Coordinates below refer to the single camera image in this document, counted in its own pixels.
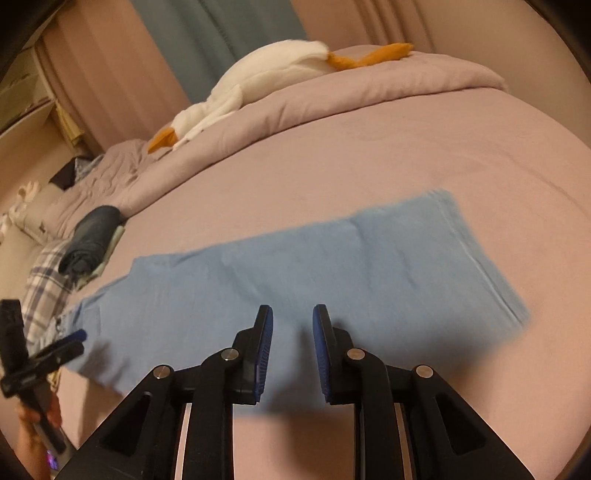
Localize white goose plush toy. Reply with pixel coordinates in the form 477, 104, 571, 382
148, 39, 414, 154

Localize pink curtain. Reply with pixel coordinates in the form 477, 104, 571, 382
37, 0, 190, 153
288, 0, 444, 54

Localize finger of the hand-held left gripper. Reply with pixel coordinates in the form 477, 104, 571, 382
50, 329, 88, 348
25, 340, 86, 372

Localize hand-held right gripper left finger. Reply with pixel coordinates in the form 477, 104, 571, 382
55, 305, 275, 480

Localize white printed pillow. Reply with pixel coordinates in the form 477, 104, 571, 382
9, 187, 68, 243

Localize person's left hand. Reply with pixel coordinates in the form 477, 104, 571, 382
16, 393, 63, 480

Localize pink duvet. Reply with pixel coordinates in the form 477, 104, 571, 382
44, 45, 509, 241

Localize teal curtain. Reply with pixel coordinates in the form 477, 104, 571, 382
131, 0, 308, 100

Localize light green folded cloth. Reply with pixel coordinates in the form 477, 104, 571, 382
76, 224, 126, 289

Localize beige shelf unit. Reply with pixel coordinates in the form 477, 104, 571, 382
0, 28, 61, 134

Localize dark cloth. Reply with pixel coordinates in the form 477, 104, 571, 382
50, 157, 88, 190

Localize plaid pillow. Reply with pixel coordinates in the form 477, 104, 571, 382
21, 240, 79, 352

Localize light blue denim pants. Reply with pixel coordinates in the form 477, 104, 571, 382
58, 188, 531, 418

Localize bed with pink sheet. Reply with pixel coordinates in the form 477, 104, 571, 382
0, 88, 591, 480

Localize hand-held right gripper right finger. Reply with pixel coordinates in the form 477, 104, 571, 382
312, 304, 546, 480

